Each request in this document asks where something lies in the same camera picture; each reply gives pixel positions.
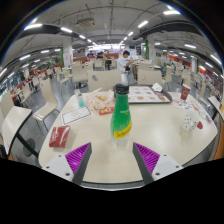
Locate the group of beige chairs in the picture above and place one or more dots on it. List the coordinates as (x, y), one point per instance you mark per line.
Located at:
(80, 71)

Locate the white table placard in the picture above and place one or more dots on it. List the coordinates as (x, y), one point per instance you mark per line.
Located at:
(76, 115)

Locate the green drink bottle black cap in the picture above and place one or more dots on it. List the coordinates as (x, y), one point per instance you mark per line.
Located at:
(121, 116)

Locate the white dotted mug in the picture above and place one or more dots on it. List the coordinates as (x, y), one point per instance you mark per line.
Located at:
(189, 122)

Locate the crumpled food wrapper bag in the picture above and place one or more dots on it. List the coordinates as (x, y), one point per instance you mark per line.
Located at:
(100, 99)

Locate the ceiling strip lights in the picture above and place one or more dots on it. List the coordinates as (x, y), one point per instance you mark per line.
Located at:
(33, 26)

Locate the person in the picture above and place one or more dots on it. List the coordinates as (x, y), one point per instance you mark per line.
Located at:
(123, 62)
(100, 55)

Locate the red paper cup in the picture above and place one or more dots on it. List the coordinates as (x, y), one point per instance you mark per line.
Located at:
(185, 92)

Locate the red carton box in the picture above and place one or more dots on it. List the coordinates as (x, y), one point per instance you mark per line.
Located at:
(60, 136)

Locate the colourful printed flyer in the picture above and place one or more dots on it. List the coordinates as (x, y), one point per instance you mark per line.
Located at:
(183, 104)

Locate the small clear sanitizer bottle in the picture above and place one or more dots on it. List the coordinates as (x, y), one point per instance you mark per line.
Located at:
(80, 100)

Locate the ceiling air conditioner unit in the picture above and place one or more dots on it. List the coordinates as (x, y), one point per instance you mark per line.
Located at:
(85, 22)

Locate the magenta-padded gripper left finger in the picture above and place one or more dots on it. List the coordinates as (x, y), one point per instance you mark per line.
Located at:
(78, 158)

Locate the brown food tray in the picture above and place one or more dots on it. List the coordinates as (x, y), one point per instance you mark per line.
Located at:
(150, 95)

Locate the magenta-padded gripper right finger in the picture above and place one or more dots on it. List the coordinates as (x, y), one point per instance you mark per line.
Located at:
(148, 159)

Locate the flat round red coaster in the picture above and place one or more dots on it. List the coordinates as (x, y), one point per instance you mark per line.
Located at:
(200, 125)

